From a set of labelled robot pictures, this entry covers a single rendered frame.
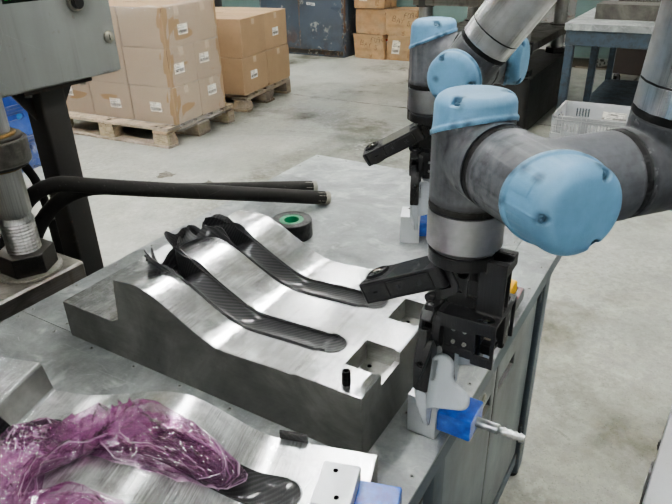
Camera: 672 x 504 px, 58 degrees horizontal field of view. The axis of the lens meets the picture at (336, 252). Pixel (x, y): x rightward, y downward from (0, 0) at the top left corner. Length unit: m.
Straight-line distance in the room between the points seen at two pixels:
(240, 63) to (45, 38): 4.00
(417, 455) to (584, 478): 1.19
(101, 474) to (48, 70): 0.91
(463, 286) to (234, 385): 0.32
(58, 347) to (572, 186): 0.76
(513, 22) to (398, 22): 6.56
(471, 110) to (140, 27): 4.13
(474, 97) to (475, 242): 0.13
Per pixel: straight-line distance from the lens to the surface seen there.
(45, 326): 1.05
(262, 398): 0.76
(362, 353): 0.75
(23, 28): 1.34
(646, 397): 2.22
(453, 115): 0.55
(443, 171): 0.56
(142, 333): 0.86
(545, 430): 2.00
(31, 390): 0.76
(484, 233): 0.58
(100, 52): 1.44
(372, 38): 7.56
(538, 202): 0.46
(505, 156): 0.50
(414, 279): 0.64
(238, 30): 5.25
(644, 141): 0.54
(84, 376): 0.92
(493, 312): 0.63
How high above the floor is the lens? 1.33
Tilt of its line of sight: 27 degrees down
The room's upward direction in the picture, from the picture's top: 2 degrees counter-clockwise
